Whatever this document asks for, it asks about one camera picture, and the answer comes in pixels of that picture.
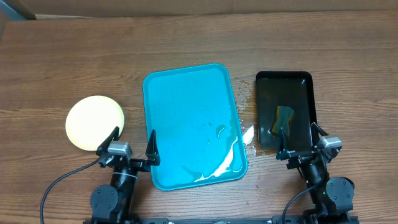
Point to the teal plastic tray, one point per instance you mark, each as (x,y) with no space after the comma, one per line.
(198,132)

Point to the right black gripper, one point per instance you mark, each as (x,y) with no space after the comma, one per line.
(303,156)

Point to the light green plate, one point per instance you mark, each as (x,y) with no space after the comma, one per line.
(92,120)

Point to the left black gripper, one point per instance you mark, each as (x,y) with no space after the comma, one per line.
(152,153)

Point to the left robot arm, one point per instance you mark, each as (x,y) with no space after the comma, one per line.
(111,203)

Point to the green yellow sponge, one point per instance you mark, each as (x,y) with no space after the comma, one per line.
(283,119)

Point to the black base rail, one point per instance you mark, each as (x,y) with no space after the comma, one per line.
(217,221)

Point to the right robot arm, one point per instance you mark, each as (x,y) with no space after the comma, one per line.
(332,198)

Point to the black rectangular tray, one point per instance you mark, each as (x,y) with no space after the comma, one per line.
(285,88)

